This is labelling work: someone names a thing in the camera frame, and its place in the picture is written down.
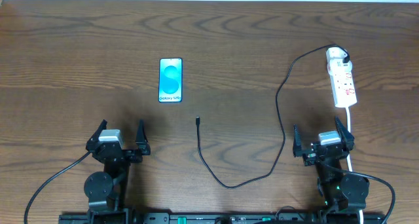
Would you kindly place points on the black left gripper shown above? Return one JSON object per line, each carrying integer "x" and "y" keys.
{"x": 117, "y": 152}

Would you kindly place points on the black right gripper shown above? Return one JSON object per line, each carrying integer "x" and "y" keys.
{"x": 326, "y": 151}

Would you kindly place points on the blue Samsung Galaxy smartphone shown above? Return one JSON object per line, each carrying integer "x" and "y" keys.
{"x": 170, "y": 87}

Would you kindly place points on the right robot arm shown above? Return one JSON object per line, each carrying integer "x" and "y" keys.
{"x": 343, "y": 193}

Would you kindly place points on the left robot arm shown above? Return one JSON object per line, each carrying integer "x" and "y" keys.
{"x": 106, "y": 190}

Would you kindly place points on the white USB charger plug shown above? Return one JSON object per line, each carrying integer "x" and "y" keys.
{"x": 337, "y": 53}

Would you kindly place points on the white power strip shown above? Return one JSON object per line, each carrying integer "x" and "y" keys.
{"x": 342, "y": 83}

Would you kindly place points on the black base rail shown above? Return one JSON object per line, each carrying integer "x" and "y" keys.
{"x": 165, "y": 218}

